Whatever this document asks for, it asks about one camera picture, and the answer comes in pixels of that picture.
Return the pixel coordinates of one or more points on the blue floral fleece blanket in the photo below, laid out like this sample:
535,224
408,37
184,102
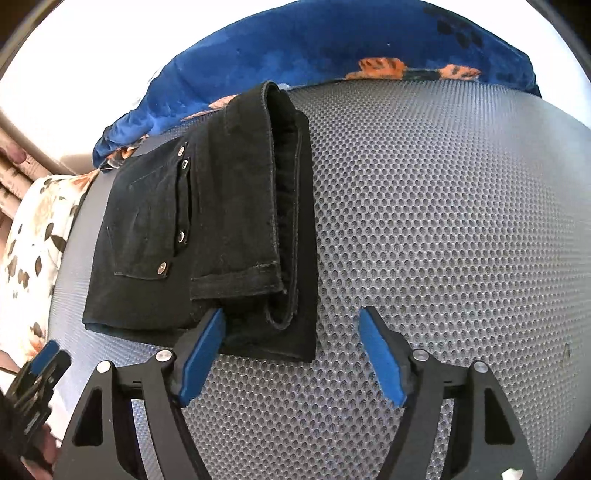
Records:
311,42

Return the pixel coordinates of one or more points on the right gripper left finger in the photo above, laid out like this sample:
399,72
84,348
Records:
101,440

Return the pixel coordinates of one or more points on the floral white orange pillow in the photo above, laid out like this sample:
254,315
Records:
32,258

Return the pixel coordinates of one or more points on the person's left hand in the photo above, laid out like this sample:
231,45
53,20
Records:
46,452

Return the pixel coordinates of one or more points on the black denim pants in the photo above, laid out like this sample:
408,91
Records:
221,217

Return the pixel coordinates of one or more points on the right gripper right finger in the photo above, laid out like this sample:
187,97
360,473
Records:
486,440

